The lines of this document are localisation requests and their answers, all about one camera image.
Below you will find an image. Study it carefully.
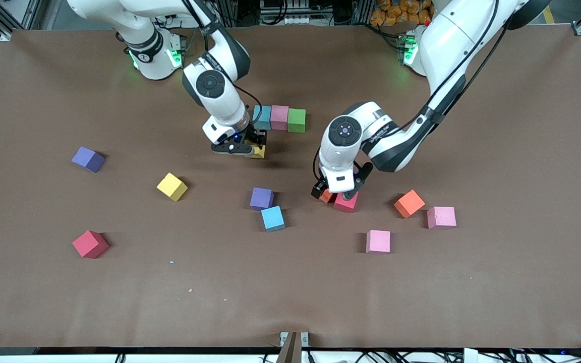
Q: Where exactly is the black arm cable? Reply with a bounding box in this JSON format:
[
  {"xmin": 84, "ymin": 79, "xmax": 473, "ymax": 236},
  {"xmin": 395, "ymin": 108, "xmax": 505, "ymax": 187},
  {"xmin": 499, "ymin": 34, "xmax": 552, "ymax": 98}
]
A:
[
  {"xmin": 313, "ymin": 0, "xmax": 501, "ymax": 188},
  {"xmin": 182, "ymin": 0, "xmax": 265, "ymax": 133}
]

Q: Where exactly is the aluminium frame post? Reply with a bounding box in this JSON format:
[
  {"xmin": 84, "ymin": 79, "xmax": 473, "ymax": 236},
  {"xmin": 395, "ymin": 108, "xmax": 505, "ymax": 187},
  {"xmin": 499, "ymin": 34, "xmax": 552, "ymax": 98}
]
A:
[
  {"xmin": 350, "ymin": 0, "xmax": 375, "ymax": 26},
  {"xmin": 218, "ymin": 0, "xmax": 241, "ymax": 27}
]

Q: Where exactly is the green foam cube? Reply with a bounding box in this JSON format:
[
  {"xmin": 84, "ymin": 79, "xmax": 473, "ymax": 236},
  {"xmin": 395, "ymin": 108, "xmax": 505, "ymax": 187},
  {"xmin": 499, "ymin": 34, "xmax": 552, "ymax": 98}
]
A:
[{"xmin": 287, "ymin": 108, "xmax": 307, "ymax": 134}]

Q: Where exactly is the pink foam cube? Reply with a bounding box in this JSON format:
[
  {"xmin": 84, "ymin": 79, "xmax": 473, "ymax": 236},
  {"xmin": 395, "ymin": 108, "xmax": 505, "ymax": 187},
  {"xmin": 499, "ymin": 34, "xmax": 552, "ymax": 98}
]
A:
[
  {"xmin": 366, "ymin": 229, "xmax": 391, "ymax": 255},
  {"xmin": 270, "ymin": 105, "xmax": 291, "ymax": 132},
  {"xmin": 427, "ymin": 206, "xmax": 457, "ymax": 230}
]

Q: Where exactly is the purple foam cube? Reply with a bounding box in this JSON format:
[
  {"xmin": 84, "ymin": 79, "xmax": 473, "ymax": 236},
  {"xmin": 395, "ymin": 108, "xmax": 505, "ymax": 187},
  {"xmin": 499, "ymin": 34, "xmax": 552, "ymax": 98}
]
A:
[
  {"xmin": 71, "ymin": 146, "xmax": 106, "ymax": 173},
  {"xmin": 250, "ymin": 187, "xmax": 275, "ymax": 211}
]

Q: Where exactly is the orange mesh bag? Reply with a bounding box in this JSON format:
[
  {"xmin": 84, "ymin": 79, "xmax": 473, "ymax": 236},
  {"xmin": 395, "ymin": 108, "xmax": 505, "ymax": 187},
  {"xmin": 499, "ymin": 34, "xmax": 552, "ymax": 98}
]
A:
[{"xmin": 370, "ymin": 0, "xmax": 433, "ymax": 27}]

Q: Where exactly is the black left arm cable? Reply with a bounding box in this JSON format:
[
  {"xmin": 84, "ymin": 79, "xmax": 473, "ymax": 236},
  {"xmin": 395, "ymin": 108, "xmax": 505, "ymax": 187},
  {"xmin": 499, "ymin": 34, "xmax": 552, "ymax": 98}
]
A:
[{"xmin": 313, "ymin": 0, "xmax": 501, "ymax": 188}]

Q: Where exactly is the grey metal bracket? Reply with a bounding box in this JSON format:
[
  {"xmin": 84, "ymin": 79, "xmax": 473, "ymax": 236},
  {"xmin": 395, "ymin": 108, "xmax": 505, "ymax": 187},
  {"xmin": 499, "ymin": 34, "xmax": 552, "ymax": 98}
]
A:
[{"xmin": 279, "ymin": 331, "xmax": 310, "ymax": 363}]

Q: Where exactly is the blue foam cube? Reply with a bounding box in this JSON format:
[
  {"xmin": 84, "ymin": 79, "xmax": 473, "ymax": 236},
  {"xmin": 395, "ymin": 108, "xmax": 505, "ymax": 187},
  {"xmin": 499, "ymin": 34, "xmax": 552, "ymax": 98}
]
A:
[
  {"xmin": 253, "ymin": 105, "xmax": 272, "ymax": 131},
  {"xmin": 261, "ymin": 205, "xmax": 286, "ymax": 232}
]

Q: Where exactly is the red foam cube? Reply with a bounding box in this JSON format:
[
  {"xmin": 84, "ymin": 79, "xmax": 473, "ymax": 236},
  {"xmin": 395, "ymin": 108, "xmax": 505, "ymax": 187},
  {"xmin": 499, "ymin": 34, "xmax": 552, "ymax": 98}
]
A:
[
  {"xmin": 333, "ymin": 192, "xmax": 360, "ymax": 213},
  {"xmin": 72, "ymin": 230, "xmax": 110, "ymax": 259}
]

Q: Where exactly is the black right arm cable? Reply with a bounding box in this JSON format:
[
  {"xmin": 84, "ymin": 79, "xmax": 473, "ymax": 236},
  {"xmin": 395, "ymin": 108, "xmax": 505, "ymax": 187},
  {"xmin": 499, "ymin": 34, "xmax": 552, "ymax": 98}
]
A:
[{"xmin": 182, "ymin": 0, "xmax": 265, "ymax": 133}]

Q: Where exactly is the white electronic device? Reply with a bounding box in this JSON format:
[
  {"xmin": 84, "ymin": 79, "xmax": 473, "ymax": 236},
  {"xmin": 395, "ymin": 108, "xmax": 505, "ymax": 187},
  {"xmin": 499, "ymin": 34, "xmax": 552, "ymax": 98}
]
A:
[{"xmin": 259, "ymin": 0, "xmax": 312, "ymax": 26}]

